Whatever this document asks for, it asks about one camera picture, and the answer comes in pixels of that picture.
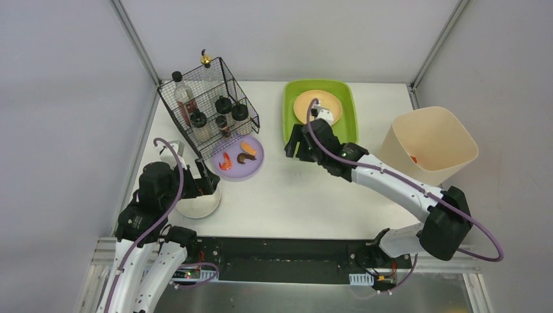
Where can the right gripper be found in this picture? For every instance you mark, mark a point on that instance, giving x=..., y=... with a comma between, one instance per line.
x=303, y=144

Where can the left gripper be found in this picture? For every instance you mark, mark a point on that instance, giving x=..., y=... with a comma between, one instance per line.
x=203, y=182

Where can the purple plate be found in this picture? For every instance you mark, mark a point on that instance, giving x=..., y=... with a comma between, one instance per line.
x=239, y=172

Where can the orange plate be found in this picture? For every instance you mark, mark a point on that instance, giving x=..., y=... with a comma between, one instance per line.
x=328, y=100

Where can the black-lid glass jar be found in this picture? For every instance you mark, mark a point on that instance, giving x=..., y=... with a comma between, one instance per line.
x=240, y=116
x=223, y=106

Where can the black pepper grinder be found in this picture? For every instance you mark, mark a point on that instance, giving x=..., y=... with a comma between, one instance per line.
x=223, y=126

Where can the black-lid spice jar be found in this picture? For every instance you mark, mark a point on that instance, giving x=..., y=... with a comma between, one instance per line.
x=200, y=124

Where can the black-lid glass jar front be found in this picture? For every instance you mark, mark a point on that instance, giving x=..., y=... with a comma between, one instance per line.
x=223, y=106

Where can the dark sauce bottle red label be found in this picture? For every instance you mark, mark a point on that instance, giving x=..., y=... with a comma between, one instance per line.
x=185, y=98

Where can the gold-top glass oil bottle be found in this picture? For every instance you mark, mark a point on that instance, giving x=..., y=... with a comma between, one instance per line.
x=212, y=79

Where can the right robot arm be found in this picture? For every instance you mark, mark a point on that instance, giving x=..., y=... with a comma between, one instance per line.
x=439, y=230

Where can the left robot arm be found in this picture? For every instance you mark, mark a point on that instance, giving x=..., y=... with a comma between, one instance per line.
x=148, y=251

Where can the toy shrimp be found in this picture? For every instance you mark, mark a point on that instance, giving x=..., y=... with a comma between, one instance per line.
x=227, y=163

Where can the white floral bowl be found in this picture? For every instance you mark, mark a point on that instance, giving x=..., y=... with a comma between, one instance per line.
x=200, y=207

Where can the orange toy bread piece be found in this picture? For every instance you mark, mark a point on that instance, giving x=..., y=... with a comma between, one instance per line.
x=248, y=148

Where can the green plastic tub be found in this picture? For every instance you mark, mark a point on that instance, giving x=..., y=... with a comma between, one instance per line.
x=345, y=127

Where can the beige waste bin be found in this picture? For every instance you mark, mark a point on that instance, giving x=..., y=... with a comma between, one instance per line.
x=435, y=136

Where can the black wire rack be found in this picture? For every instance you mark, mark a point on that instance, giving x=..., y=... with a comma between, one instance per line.
x=233, y=91

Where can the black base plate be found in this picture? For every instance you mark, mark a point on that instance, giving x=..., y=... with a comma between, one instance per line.
x=302, y=261

